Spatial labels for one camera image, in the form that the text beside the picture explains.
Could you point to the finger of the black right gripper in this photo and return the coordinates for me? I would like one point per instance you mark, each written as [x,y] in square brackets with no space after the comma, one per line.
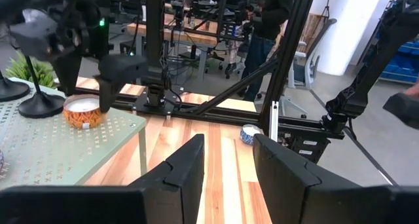
[121,68]
[39,40]

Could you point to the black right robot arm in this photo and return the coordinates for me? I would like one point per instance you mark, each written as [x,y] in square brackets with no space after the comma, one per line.
[154,37]

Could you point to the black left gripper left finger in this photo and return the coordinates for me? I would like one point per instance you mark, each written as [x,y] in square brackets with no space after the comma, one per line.
[176,191]

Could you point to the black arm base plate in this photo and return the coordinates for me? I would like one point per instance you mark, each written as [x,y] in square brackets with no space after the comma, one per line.
[144,106]

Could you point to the silver aluminium bracket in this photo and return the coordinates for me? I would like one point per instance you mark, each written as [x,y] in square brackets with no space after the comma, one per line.
[274,125]

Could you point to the white candle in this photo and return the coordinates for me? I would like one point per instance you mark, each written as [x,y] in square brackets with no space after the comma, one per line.
[82,117]
[247,137]

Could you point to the medium black candlestick holder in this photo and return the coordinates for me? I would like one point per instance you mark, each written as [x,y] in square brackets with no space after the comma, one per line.
[11,90]

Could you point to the person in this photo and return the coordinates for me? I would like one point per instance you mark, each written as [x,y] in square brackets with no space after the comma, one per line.
[271,14]

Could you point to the white candle in blue tin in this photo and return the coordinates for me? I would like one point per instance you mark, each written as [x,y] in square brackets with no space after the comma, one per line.
[247,137]

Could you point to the white office chair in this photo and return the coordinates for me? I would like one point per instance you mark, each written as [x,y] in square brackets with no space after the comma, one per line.
[307,70]

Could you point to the green plant in white pot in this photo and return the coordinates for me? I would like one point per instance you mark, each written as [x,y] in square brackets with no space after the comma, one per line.
[42,75]

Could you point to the blue storage bins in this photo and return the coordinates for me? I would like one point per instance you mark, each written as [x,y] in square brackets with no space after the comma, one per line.
[402,67]

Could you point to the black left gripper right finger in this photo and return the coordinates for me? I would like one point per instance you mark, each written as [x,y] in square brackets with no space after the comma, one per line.
[288,191]

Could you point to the wooden background table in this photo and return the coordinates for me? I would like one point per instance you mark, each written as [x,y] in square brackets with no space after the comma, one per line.
[196,37]

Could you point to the short black candlestick holder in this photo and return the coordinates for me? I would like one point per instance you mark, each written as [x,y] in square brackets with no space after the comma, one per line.
[41,107]

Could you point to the mint green perforated metal shelf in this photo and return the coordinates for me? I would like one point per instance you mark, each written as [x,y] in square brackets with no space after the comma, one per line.
[65,152]

